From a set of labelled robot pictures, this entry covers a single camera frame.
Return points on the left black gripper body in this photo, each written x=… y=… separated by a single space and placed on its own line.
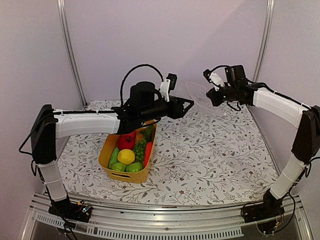
x=151 y=113

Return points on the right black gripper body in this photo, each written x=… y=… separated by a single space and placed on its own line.
x=231 y=95

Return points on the clear zip top bag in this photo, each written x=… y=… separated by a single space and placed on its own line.
x=197 y=92

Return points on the red toy tomato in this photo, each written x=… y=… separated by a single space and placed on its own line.
x=127 y=141

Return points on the yellow toy lemon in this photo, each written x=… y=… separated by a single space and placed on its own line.
x=126 y=156

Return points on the yellow plastic basket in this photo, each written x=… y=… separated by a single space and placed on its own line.
x=110 y=143

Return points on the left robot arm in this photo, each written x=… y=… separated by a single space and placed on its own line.
x=52 y=124

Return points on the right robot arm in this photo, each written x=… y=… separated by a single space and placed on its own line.
x=304 y=119

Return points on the green toy lettuce leaf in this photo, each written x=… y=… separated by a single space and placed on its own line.
x=147 y=133

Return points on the orange toy carrot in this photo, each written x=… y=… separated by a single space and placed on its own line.
x=147 y=153

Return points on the green toy grapes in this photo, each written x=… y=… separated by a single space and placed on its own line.
x=139 y=150

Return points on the green toy cucumber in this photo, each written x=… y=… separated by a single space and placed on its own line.
x=114 y=157

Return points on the green toy lime right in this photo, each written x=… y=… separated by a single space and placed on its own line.
x=134 y=167

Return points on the floral table mat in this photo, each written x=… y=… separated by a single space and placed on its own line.
x=210 y=156

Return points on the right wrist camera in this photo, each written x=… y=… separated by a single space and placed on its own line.
x=213 y=78

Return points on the right aluminium frame post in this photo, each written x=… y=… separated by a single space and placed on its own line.
x=270 y=6

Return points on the aluminium frame post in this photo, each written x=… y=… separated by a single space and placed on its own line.
x=61 y=6
x=270 y=6

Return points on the front aluminium rail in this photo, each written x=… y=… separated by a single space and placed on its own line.
x=116 y=220

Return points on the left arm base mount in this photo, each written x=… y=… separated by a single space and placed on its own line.
x=66 y=209

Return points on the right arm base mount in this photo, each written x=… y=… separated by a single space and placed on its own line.
x=267 y=211

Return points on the left aluminium frame post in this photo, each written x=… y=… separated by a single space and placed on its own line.
x=61 y=6

